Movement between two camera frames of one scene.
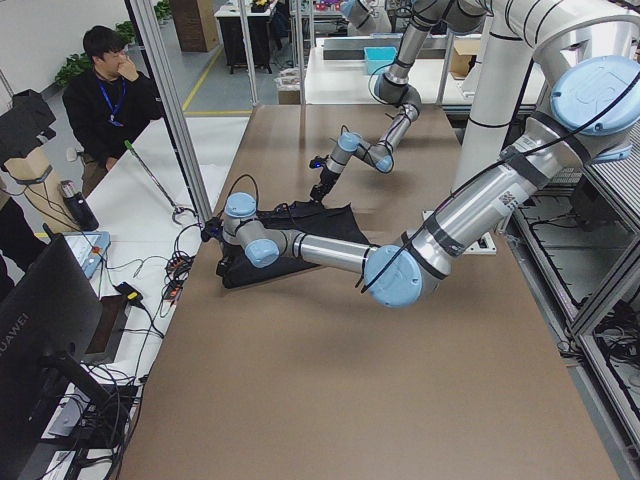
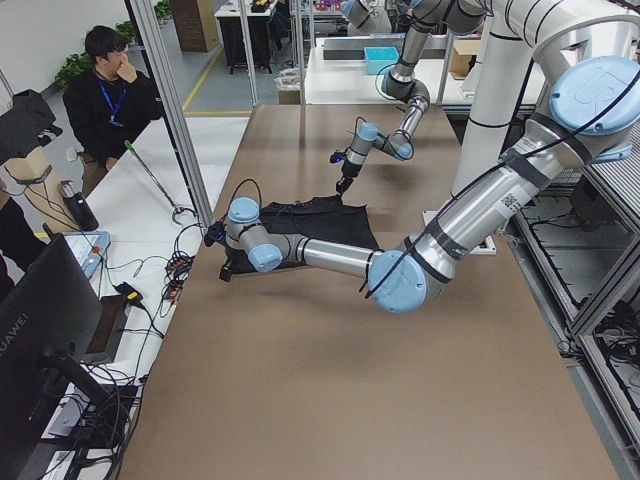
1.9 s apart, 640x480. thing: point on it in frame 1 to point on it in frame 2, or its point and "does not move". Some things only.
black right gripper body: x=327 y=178 to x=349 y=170
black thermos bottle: x=79 y=209 does not move
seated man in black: x=107 y=108 does not move
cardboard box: x=464 y=56 does not move
